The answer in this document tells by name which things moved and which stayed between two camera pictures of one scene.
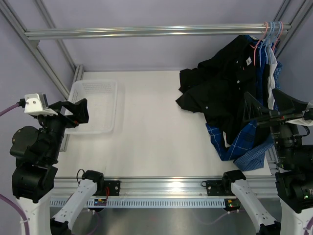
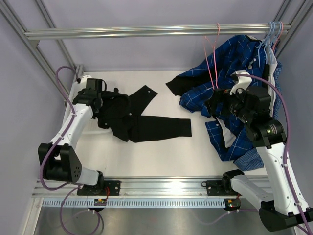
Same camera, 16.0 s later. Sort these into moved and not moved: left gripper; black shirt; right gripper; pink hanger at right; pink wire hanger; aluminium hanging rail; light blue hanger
Moved: pink wire hanger; left gripper; black shirt; right gripper
Not moved: aluminium hanging rail; light blue hanger; pink hanger at right
